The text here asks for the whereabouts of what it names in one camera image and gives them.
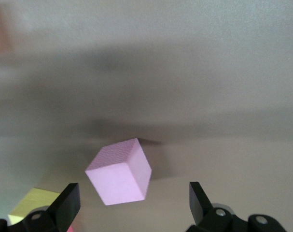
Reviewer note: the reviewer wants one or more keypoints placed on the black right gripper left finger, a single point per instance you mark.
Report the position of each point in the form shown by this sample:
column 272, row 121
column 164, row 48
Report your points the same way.
column 61, row 212

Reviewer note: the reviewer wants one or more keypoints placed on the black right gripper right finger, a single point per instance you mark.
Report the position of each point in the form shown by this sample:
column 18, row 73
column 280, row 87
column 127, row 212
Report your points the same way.
column 201, row 212

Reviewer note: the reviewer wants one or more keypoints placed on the yellow foam block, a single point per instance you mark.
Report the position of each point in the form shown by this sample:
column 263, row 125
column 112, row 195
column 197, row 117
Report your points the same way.
column 32, row 203

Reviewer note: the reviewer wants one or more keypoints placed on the pink foam block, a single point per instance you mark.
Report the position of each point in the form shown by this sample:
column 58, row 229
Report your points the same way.
column 117, row 178

